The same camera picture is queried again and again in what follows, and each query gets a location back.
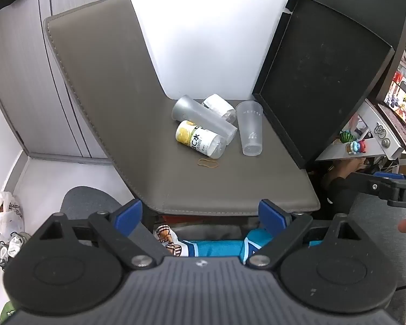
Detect black flat tray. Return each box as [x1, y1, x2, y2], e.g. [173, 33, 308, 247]
[252, 0, 396, 170]

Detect white plastic bag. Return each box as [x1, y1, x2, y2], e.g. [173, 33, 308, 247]
[0, 183, 25, 244]

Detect white shelf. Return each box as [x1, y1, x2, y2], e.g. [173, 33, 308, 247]
[315, 98, 406, 162]

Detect white label plastic bottle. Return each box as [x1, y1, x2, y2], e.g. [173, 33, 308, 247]
[202, 94, 237, 123]

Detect grey wardrobe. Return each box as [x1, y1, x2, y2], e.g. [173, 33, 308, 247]
[0, 0, 126, 159]

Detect frosted plastic cup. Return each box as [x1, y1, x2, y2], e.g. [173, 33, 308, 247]
[172, 95, 238, 143]
[236, 100, 264, 157]

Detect grey leather desk mat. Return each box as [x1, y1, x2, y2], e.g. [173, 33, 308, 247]
[44, 0, 321, 217]

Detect small blue figurine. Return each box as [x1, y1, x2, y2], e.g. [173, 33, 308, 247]
[345, 139, 368, 155]

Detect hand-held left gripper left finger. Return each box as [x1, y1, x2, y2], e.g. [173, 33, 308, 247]
[40, 199, 156, 267]

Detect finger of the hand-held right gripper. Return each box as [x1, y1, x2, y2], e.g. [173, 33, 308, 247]
[346, 172, 405, 202]

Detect grey white shoe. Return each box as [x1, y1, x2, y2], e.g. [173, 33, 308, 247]
[0, 232, 32, 272]

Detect blue printed cloth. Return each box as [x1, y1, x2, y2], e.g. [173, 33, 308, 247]
[153, 225, 282, 265]

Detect colourful printed poster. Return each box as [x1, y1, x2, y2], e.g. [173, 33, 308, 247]
[377, 37, 406, 137]

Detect yellow label plastic bottle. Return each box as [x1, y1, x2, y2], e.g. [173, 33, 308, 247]
[175, 120, 227, 159]

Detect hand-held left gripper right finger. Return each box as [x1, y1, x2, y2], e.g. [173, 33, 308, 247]
[246, 199, 356, 267]

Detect grey round cushion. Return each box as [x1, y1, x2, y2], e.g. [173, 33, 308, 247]
[61, 186, 123, 218]

